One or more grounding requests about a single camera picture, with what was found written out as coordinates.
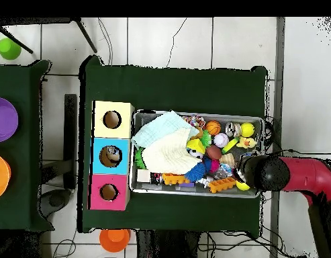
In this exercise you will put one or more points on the cream waffle cloth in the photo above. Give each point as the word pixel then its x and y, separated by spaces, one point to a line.
pixel 167 156

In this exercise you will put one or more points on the light blue waffle cloth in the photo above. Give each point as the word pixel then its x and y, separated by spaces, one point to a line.
pixel 159 129

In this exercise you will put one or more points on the crushed clear plastic bottle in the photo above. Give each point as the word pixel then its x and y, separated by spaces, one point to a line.
pixel 247 154

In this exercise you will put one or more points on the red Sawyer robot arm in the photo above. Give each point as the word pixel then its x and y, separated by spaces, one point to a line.
pixel 302 174

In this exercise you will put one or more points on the silver mesh bin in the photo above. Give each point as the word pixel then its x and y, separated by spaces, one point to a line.
pixel 141 118

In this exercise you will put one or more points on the wooden box with three holes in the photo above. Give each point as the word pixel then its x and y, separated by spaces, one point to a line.
pixel 123 161

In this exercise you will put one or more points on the orange toy brick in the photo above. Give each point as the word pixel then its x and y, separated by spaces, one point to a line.
pixel 221 185
pixel 174 179

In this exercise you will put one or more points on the blue spiky ball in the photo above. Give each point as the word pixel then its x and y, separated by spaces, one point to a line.
pixel 194 172

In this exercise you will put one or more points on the brown ball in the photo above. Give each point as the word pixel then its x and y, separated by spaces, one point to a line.
pixel 213 152

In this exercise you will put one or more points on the orange toy basketball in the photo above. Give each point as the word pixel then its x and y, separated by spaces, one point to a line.
pixel 213 128

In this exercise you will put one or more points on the dark green tablecloth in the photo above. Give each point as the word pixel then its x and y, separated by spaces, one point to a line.
pixel 22 188
pixel 181 88

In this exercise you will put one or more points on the white toy baseball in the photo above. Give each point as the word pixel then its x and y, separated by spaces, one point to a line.
pixel 221 140

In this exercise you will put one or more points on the yellow plush duck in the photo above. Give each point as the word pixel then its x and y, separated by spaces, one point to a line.
pixel 245 142

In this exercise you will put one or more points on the yellow ball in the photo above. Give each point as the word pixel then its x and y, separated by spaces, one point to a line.
pixel 247 129

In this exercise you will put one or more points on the black floor stand base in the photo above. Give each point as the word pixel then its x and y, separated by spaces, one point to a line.
pixel 70 134

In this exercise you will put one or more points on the orange cup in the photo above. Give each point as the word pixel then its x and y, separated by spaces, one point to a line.
pixel 114 240

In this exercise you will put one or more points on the purple bowl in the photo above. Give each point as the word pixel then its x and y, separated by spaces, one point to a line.
pixel 4 119

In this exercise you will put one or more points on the orange bowl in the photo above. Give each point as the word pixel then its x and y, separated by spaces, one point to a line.
pixel 0 174

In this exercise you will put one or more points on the green cup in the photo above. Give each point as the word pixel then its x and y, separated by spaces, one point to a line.
pixel 9 49

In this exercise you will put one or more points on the black camera tripod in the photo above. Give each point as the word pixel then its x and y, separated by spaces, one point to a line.
pixel 86 36

